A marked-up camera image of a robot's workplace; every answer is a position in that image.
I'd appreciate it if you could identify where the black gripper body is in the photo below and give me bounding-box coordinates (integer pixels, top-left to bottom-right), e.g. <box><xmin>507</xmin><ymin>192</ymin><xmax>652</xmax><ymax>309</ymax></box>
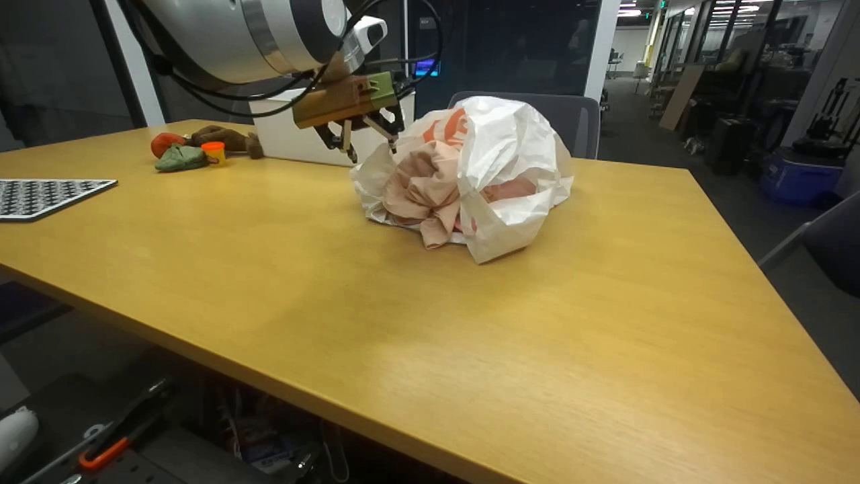
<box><xmin>351</xmin><ymin>89</ymin><xmax>409</xmax><ymax>124</ymax></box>

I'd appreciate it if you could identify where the white plastic bag orange print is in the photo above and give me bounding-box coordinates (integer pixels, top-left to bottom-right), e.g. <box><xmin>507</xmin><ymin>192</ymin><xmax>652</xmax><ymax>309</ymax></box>
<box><xmin>350</xmin><ymin>94</ymin><xmax>578</xmax><ymax>266</ymax></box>

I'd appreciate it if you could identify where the blue lit display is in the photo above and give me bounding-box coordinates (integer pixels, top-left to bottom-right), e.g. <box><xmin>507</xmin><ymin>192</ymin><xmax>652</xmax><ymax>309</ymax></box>
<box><xmin>410</xmin><ymin>54</ymin><xmax>445</xmax><ymax>81</ymax></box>

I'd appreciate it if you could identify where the green cloth toy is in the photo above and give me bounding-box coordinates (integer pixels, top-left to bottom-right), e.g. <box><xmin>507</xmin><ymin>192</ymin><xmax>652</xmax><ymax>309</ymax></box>
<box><xmin>152</xmin><ymin>143</ymin><xmax>213</xmax><ymax>174</ymax></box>

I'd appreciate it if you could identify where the white pole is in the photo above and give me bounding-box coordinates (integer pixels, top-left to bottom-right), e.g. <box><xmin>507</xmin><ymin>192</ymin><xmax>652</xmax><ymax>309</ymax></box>
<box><xmin>99</xmin><ymin>0</ymin><xmax>170</xmax><ymax>129</ymax></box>

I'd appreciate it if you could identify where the white pillar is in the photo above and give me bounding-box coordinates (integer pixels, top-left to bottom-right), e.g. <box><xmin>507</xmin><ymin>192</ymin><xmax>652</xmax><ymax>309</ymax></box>
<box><xmin>581</xmin><ymin>0</ymin><xmax>624</xmax><ymax>102</ymax></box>

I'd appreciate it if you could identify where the brown leaning board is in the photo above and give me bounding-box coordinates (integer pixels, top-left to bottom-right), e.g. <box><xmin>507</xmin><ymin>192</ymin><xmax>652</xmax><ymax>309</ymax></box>
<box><xmin>658</xmin><ymin>61</ymin><xmax>706</xmax><ymax>133</ymax></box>

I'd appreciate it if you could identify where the grey studded tray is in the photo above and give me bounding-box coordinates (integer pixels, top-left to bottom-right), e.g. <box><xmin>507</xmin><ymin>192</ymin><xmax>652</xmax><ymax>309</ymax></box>
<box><xmin>0</xmin><ymin>174</ymin><xmax>120</xmax><ymax>223</ymax></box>

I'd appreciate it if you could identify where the black bin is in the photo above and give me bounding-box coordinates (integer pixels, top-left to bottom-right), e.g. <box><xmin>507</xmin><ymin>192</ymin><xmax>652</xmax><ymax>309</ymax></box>
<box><xmin>710</xmin><ymin>116</ymin><xmax>756</xmax><ymax>176</ymax></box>

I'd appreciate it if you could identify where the blue storage bin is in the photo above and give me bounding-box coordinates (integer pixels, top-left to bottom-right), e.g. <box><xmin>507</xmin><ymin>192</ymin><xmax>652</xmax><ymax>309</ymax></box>
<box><xmin>758</xmin><ymin>148</ymin><xmax>846</xmax><ymax>210</ymax></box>

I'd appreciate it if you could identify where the black machine stand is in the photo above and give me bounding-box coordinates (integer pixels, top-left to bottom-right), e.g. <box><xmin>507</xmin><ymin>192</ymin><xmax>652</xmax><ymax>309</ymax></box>
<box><xmin>803</xmin><ymin>75</ymin><xmax>860</xmax><ymax>163</ymax></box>

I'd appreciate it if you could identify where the white rounded housing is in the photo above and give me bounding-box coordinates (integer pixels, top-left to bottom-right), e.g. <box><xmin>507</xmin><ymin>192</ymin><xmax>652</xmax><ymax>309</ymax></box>
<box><xmin>0</xmin><ymin>403</ymin><xmax>42</xmax><ymax>479</ymax></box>

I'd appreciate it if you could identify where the dark grey chair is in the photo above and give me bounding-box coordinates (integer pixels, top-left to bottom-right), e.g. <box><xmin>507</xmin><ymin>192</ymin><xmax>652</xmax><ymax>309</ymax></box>
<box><xmin>758</xmin><ymin>186</ymin><xmax>860</xmax><ymax>300</ymax></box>

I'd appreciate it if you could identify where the olive wrist camera box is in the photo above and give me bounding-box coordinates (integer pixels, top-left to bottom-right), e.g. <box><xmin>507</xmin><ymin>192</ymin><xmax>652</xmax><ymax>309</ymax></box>
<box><xmin>290</xmin><ymin>70</ymin><xmax>398</xmax><ymax>132</ymax></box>

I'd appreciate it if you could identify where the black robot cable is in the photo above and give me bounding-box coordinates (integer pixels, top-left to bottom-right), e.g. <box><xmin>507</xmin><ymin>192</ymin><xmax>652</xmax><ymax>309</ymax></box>
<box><xmin>123</xmin><ymin>0</ymin><xmax>440</xmax><ymax>118</ymax></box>

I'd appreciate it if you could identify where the orange-handled black tool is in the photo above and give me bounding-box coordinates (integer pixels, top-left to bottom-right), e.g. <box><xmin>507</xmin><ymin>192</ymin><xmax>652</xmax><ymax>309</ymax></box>
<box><xmin>36</xmin><ymin>379</ymin><xmax>175</xmax><ymax>480</ymax></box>

